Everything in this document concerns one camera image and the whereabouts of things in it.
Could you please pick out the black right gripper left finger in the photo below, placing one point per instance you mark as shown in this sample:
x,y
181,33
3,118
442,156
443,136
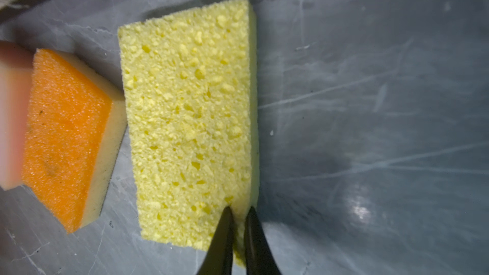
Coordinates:
x,y
219,258

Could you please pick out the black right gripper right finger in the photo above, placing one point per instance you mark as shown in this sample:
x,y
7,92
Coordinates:
x,y
258,256

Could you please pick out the lime porous sponge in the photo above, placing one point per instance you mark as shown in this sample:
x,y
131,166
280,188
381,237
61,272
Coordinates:
x,y
190,83

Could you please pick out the orange sponge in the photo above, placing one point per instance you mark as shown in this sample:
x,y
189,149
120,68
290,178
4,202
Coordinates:
x,y
76,122

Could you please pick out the pink sponge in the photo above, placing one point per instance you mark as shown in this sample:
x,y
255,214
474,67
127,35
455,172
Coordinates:
x,y
16,80

